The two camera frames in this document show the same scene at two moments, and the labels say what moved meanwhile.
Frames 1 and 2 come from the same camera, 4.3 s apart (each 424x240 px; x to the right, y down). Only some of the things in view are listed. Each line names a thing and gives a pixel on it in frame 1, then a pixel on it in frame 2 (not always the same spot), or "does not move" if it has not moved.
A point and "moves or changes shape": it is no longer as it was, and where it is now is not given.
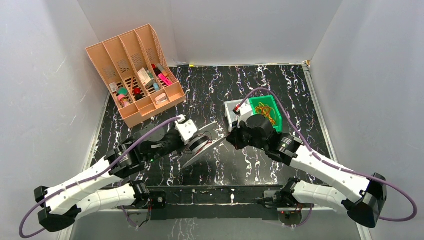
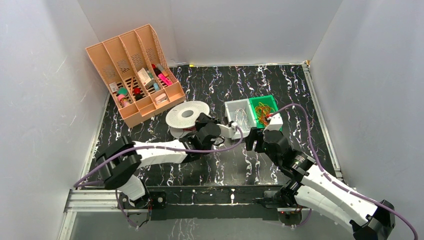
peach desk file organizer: (136, 69) does not move
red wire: (202, 146) moves or changes shape
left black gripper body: (187, 146) to (204, 120)
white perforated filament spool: (202, 142) moves or changes shape
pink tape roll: (121, 98) does not move
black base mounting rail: (214, 202) does not move
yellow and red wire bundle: (265, 109) does not move
